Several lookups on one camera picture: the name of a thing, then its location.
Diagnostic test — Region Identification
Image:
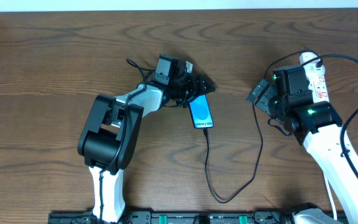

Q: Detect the blue screen smartphone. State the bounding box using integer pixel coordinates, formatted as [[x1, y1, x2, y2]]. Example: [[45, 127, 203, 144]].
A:
[[189, 95, 214, 129]]

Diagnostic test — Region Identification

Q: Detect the black charging cable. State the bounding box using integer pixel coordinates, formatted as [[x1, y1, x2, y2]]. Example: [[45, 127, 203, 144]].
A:
[[202, 49, 324, 204]]

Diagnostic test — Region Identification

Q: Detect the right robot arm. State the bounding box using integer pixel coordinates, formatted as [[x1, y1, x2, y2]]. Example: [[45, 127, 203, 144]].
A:
[[247, 62, 358, 223]]

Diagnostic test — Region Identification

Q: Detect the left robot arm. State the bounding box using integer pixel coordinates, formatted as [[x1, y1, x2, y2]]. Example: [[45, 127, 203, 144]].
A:
[[77, 54, 216, 223]]

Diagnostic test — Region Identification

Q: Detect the white charger plug adapter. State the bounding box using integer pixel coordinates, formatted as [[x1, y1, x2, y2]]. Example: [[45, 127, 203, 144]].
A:
[[299, 52, 325, 76]]

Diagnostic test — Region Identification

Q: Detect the white power strip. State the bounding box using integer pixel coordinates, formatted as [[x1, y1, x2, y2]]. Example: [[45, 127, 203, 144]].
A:
[[304, 63, 329, 103]]

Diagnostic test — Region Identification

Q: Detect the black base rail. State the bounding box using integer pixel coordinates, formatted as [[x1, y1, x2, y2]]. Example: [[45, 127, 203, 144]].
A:
[[47, 210, 347, 224]]

